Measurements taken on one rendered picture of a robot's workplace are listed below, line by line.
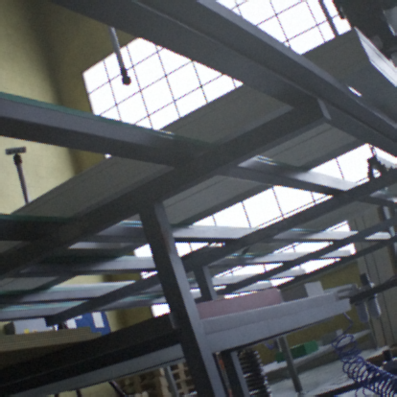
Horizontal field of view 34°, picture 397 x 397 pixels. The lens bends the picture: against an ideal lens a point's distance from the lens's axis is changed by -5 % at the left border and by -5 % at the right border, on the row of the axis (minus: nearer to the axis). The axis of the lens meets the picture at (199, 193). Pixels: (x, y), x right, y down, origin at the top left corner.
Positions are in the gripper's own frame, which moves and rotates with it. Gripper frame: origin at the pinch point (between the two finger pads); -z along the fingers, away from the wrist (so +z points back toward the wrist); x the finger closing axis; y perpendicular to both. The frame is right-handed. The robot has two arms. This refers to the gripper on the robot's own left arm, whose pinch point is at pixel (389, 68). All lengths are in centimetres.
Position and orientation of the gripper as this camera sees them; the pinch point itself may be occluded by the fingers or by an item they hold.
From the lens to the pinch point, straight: 145.4
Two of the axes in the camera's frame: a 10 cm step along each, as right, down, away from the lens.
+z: -3.1, -9.2, 2.5
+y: -5.0, -0.6, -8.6
